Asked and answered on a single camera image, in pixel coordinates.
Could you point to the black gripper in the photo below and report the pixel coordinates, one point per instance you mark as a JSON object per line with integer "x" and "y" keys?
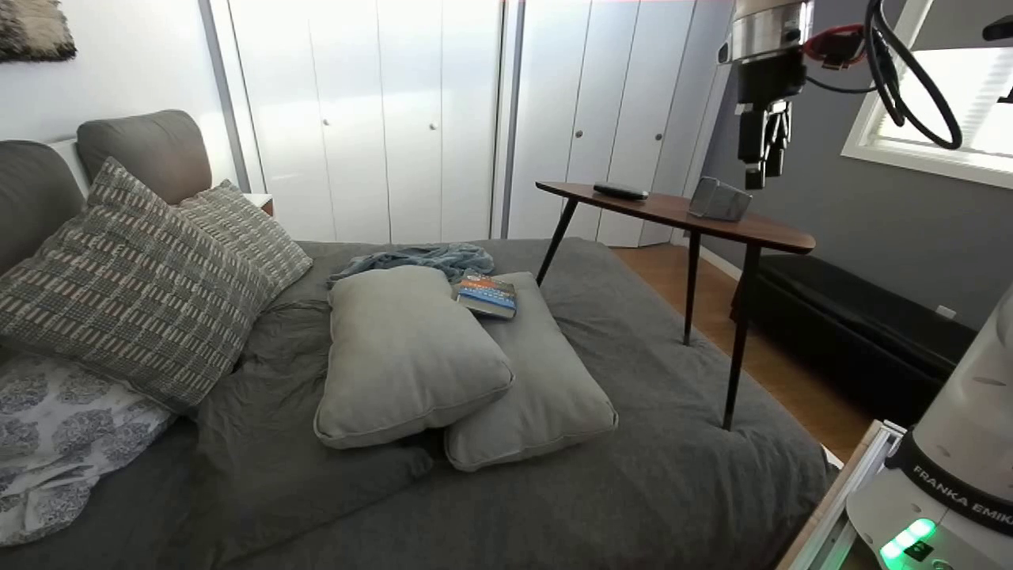
{"x": 769, "y": 77}

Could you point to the silver mesh penholder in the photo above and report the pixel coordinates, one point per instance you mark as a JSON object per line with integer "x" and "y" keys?
{"x": 720, "y": 200}

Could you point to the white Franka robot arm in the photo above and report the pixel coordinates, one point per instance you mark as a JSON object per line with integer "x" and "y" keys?
{"x": 953, "y": 445}

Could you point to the wooden side table black legs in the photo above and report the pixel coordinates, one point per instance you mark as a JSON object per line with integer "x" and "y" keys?
{"x": 684, "y": 215}

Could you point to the black remote control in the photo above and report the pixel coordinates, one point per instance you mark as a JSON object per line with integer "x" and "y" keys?
{"x": 619, "y": 193}

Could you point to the white wardrobe narrow doors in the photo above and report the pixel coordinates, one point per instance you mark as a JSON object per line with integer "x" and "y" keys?
{"x": 603, "y": 106}

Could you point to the white framed window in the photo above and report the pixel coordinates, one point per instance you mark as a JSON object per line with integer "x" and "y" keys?
{"x": 949, "y": 115}

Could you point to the blue book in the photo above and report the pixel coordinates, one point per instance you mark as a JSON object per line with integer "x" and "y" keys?
{"x": 489, "y": 300}

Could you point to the plain grey pillow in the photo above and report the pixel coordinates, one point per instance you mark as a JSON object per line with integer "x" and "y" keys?
{"x": 540, "y": 402}
{"x": 405, "y": 360}

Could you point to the blue patterned cloth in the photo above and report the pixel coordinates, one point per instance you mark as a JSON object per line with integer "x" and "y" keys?
{"x": 422, "y": 260}

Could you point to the grey bed duvet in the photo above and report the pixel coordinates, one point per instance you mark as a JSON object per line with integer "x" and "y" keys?
{"x": 652, "y": 485}

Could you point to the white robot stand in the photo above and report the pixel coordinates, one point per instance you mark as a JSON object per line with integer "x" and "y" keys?
{"x": 844, "y": 494}

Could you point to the white wardrobe wide doors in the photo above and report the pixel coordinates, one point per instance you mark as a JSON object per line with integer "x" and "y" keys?
{"x": 357, "y": 115}

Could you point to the white nightstand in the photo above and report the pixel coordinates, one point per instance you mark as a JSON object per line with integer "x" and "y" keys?
{"x": 259, "y": 205}

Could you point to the small grey checked pillow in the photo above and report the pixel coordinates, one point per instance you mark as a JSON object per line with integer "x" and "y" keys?
{"x": 246, "y": 238}

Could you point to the brown grey headboard cushion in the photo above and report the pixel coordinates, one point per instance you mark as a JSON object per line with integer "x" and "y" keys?
{"x": 147, "y": 153}

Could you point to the large grey patterned pillow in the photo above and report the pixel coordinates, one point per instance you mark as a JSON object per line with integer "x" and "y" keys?
{"x": 128, "y": 286}

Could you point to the dark grey headboard cushion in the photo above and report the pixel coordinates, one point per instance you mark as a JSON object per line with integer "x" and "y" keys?
{"x": 33, "y": 200}

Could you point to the white floral pillow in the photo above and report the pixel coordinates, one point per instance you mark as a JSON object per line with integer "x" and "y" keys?
{"x": 63, "y": 445}

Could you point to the white wall outlet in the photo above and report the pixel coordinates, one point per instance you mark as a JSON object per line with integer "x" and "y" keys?
{"x": 943, "y": 313}

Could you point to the dark wall art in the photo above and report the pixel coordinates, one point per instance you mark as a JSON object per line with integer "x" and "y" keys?
{"x": 33, "y": 28}

